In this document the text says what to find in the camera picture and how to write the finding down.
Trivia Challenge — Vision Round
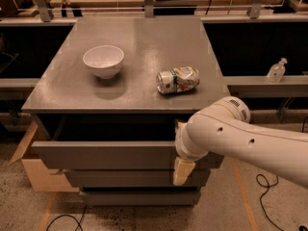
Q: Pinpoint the open cardboard box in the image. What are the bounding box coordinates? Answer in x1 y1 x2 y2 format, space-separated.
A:
9 121 79 193

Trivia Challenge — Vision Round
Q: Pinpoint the crushed soda can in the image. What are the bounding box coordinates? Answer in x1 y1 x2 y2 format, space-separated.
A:
156 66 200 94

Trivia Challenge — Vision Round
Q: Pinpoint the white ceramic bowl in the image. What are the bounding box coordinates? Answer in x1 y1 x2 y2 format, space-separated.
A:
83 45 124 79

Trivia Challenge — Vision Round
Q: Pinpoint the grey bottom drawer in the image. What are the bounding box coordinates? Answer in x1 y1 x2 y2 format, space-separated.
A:
80 191 200 206

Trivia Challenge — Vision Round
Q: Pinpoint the grey top drawer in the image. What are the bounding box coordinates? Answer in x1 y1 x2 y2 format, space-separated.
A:
31 114 225 171

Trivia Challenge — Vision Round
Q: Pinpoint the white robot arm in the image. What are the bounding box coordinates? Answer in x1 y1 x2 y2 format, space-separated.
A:
173 96 308 188

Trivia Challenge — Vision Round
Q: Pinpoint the black floor cable left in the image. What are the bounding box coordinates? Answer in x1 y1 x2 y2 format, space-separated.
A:
45 205 88 231

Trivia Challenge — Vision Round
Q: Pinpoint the clear sanitizer pump bottle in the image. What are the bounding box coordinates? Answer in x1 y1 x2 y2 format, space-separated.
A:
267 58 288 83

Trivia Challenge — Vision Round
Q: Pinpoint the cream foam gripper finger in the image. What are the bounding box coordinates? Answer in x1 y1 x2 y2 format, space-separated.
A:
175 119 187 134
173 157 195 186

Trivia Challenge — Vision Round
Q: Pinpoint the metal frame railing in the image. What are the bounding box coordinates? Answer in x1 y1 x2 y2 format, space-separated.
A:
0 0 308 27

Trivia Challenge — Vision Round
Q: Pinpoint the grey drawer cabinet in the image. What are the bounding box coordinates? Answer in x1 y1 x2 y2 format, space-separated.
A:
23 16 229 193

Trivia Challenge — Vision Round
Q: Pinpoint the grey drawer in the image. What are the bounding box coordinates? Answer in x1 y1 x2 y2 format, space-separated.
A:
63 167 212 189
80 191 200 206
31 114 225 171

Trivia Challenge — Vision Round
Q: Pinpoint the grey middle drawer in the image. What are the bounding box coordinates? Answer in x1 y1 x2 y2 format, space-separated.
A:
63 167 212 189

